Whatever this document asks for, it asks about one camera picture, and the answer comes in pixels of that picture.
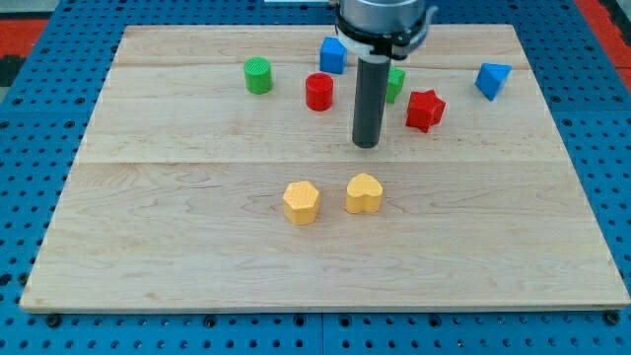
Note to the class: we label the yellow heart block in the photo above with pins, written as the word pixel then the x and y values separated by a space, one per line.
pixel 364 193

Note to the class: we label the red star block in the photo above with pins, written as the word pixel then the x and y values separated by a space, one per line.
pixel 425 110

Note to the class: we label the yellow hexagon block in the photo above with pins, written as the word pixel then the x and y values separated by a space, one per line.
pixel 301 202

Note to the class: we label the wooden board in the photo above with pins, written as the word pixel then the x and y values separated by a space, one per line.
pixel 174 202

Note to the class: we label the red cylinder block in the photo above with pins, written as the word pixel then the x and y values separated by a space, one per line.
pixel 319 91

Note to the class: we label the blue pentagon block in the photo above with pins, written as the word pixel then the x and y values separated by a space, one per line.
pixel 332 56

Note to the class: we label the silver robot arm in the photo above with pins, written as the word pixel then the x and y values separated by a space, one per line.
pixel 378 31

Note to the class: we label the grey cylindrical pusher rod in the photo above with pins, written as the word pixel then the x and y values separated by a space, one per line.
pixel 370 98

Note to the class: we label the green cylinder block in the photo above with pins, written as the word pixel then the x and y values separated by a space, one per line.
pixel 258 75

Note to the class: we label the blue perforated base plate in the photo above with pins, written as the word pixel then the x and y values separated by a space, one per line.
pixel 64 53

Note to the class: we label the green block behind rod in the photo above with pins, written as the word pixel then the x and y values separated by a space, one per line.
pixel 395 82

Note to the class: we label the blue triangle block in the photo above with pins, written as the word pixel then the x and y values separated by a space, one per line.
pixel 491 79

